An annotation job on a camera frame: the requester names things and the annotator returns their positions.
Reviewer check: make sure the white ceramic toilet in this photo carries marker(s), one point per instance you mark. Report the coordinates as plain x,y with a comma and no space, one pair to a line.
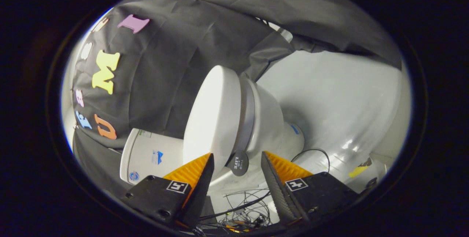
267,119

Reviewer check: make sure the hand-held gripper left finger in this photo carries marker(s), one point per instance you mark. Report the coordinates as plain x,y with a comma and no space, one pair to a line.
201,196

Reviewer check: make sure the white toilet lid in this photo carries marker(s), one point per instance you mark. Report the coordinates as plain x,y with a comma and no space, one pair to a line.
212,119

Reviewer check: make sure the yellow tape strip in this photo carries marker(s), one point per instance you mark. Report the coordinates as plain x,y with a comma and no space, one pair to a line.
358,171

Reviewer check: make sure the black backdrop cloth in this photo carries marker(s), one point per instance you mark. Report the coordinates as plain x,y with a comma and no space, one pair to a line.
165,83

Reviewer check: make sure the white toilet tank cover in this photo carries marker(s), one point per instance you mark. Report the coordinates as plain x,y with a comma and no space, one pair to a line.
128,156

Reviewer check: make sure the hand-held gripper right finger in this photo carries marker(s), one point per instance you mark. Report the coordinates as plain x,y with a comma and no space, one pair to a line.
278,193

